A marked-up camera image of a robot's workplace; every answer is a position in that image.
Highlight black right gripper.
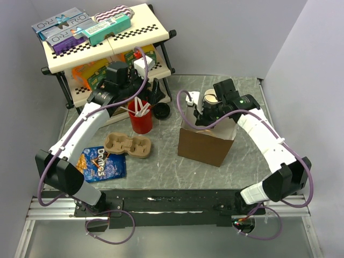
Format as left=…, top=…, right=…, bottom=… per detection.
left=193, top=100, right=226, bottom=129

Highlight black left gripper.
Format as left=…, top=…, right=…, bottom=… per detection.
left=119, top=66, right=166, bottom=105

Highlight brown paper cups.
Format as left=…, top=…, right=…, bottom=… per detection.
left=203, top=89, right=219, bottom=105

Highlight brown paper takeout bag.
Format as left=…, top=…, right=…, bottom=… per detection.
left=177, top=118, right=238, bottom=167

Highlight black coffee cup lids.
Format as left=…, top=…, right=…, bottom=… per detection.
left=153, top=103, right=170, bottom=120

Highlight brown pulp cup carrier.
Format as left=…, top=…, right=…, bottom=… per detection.
left=104, top=132, right=152, bottom=159

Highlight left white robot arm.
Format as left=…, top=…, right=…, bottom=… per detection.
left=35, top=57, right=154, bottom=216

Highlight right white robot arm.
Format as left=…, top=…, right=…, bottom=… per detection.
left=186, top=79, right=311, bottom=214

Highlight cream checkered shelf rack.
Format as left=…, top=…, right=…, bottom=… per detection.
left=41, top=3, right=177, bottom=113

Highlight white wrapped straw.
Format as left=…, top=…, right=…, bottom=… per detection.
left=134, top=97, right=143, bottom=117
left=139, top=103, right=154, bottom=117

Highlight green orange snack box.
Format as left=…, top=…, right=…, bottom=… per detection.
left=87, top=72, right=105, bottom=91

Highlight red ribbed plastic cup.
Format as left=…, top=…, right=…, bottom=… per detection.
left=128, top=100, right=153, bottom=134

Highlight teal foil box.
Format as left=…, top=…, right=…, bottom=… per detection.
left=82, top=13, right=131, bottom=46

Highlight purple wavy pouch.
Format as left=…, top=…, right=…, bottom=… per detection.
left=94, top=5, right=135, bottom=23

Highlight purple RO foil box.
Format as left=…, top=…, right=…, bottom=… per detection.
left=46, top=27, right=88, bottom=54

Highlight blue Doritos chip bag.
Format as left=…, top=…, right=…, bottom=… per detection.
left=76, top=146, right=126, bottom=183

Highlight silver RO foil box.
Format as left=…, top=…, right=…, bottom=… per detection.
left=32, top=8, right=90, bottom=41

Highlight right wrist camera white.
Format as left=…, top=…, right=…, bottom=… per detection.
left=185, top=91, right=202, bottom=108

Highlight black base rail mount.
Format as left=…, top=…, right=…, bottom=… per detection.
left=74, top=189, right=256, bottom=229

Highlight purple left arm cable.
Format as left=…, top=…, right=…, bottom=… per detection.
left=37, top=47, right=148, bottom=245

